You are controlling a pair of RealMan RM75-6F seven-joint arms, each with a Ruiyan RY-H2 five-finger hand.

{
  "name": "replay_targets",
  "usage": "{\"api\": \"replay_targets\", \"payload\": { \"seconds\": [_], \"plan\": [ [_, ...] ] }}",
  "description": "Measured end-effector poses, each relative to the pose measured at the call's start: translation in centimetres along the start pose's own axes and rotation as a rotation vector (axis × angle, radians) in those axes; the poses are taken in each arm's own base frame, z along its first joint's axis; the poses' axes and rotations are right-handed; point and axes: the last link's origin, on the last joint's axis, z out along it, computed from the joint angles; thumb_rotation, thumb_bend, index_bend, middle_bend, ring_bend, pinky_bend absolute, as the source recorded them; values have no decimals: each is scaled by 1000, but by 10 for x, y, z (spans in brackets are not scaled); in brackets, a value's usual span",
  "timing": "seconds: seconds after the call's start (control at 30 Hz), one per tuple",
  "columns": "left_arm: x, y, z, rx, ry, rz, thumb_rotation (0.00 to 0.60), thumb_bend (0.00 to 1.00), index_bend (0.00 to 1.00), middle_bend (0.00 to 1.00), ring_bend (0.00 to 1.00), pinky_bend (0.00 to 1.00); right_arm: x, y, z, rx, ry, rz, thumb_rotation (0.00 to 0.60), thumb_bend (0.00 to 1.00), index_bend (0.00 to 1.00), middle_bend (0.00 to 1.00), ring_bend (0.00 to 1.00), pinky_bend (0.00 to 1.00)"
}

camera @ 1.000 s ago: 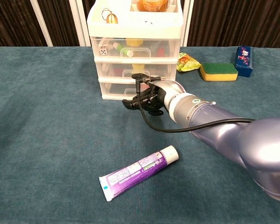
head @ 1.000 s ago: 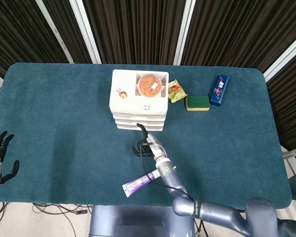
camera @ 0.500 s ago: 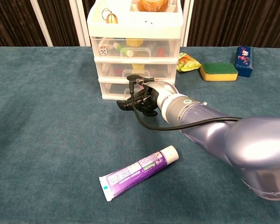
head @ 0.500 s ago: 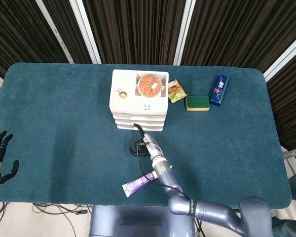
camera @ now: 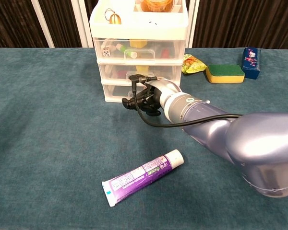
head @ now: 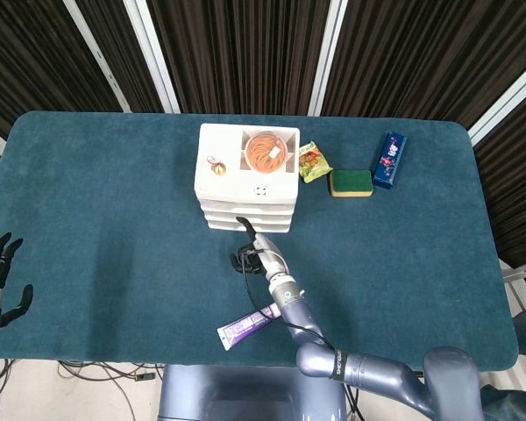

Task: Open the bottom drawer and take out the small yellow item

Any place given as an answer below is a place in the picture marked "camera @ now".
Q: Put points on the green yellow sponge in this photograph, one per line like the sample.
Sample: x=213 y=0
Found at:
x=224 y=72

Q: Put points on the red plastic piece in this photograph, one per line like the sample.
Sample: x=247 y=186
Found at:
x=165 y=53

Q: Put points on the yellow plastic block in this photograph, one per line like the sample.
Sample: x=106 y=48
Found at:
x=138 y=43

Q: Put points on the green snack packet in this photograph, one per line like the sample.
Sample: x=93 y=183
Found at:
x=193 y=64

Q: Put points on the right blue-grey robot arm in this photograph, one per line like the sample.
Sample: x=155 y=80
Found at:
x=254 y=143

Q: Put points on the yellow duck toy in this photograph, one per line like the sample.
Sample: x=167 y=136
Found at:
x=142 y=68

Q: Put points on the dark blue printed box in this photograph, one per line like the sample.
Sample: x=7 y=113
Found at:
x=250 y=62

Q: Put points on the red plastic toy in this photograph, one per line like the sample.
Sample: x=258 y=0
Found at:
x=122 y=73

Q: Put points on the white die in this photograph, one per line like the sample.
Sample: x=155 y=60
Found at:
x=106 y=52

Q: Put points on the white drawer organizer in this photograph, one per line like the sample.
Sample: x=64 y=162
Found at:
x=139 y=30

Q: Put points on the white metal frame post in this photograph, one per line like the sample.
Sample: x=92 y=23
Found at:
x=82 y=24
x=42 y=24
x=193 y=24

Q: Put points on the purple white toothpaste tube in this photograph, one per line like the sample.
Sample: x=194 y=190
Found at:
x=139 y=178

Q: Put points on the small gold bell charm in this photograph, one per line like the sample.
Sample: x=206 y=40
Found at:
x=115 y=19

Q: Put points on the tub of orange rubber bands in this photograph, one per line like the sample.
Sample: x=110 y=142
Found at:
x=156 y=6

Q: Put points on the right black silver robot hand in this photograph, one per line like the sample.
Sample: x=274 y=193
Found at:
x=165 y=87

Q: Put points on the green white small tube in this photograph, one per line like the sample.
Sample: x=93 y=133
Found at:
x=124 y=50

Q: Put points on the teal table cloth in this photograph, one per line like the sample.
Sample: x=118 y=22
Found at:
x=50 y=143

